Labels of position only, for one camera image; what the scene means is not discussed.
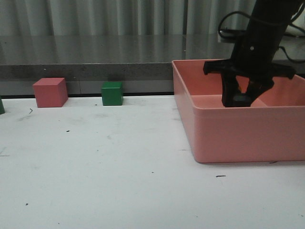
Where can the green cube near bin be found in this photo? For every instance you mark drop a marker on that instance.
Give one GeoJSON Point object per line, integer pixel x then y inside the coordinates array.
{"type": "Point", "coordinates": [112, 93]}

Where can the grey stone counter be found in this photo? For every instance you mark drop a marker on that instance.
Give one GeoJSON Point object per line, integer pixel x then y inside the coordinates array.
{"type": "Point", "coordinates": [143, 63]}

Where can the grey curtain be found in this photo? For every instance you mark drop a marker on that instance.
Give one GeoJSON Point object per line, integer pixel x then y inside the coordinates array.
{"type": "Point", "coordinates": [115, 17]}

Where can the white appliance on counter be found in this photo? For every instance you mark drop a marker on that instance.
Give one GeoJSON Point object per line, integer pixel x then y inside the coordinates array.
{"type": "Point", "coordinates": [297, 29]}

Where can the green cube far left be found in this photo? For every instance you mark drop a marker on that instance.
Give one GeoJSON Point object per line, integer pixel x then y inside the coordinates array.
{"type": "Point", "coordinates": [2, 109]}

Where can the pink plastic bin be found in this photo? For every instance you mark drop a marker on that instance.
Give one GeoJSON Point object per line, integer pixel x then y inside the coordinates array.
{"type": "Point", "coordinates": [271, 129]}

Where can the pink cube near bin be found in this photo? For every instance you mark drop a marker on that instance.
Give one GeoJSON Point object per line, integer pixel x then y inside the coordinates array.
{"type": "Point", "coordinates": [50, 92]}

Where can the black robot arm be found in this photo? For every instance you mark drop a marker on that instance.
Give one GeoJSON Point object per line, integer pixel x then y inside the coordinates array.
{"type": "Point", "coordinates": [269, 17]}

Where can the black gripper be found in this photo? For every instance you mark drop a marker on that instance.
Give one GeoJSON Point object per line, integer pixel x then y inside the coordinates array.
{"type": "Point", "coordinates": [252, 57]}

